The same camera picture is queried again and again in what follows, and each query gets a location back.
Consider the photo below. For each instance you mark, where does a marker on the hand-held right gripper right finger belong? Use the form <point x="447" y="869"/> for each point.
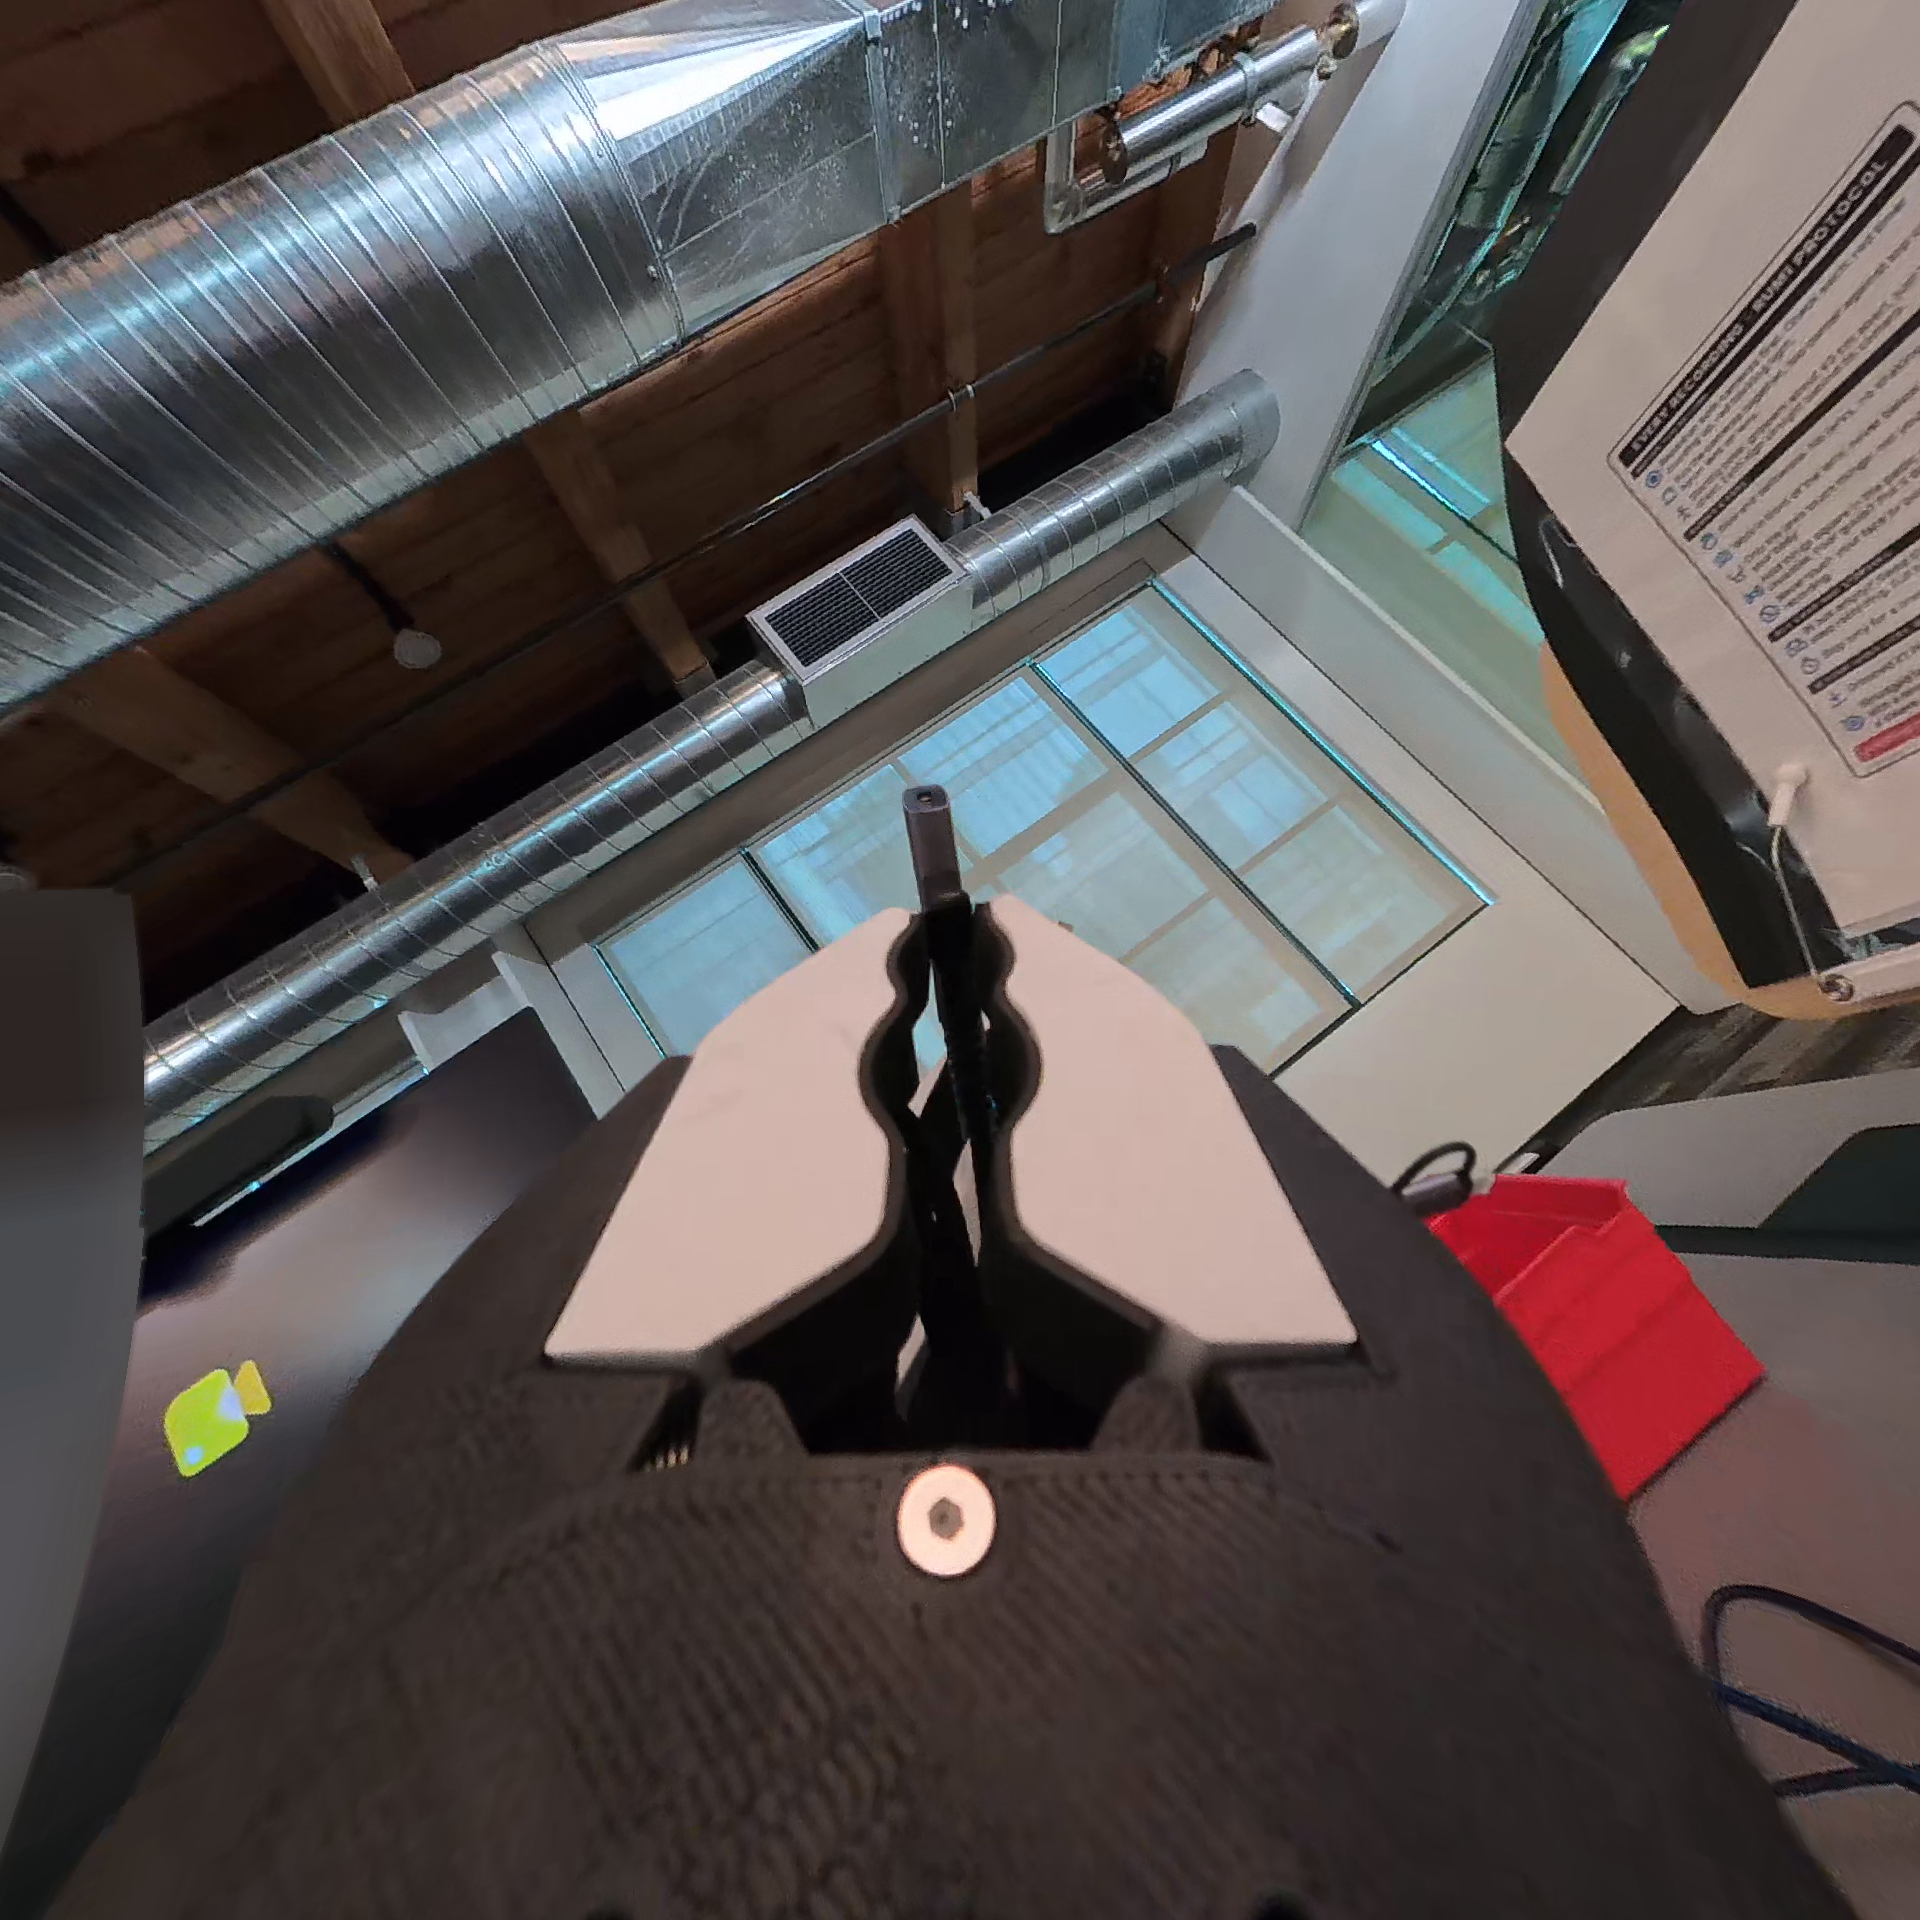
<point x="1170" y="1185"/>

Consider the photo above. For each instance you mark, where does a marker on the silver ceiling pipe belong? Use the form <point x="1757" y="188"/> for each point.
<point x="1201" y="113"/>

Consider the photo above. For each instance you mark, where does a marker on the red plastic bin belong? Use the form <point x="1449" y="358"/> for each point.
<point x="1620" y="1350"/>

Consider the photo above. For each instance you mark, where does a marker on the white air vent box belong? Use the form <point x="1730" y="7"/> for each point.
<point x="854" y="601"/>

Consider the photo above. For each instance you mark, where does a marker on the small round ceiling fixture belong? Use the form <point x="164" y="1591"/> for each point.
<point x="417" y="648"/>

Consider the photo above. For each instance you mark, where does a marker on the large black television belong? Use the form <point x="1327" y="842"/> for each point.
<point x="374" y="1275"/>

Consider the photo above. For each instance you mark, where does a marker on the slim silver ventilation duct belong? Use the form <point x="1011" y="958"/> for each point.
<point x="1110" y="494"/>

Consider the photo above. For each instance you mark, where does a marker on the large grid window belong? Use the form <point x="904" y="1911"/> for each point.
<point x="1201" y="781"/>

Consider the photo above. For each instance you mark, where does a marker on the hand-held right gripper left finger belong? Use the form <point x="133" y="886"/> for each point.
<point x="735" y="1185"/>

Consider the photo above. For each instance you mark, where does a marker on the wide silver ventilation duct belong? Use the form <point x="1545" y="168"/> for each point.
<point x="374" y="330"/>

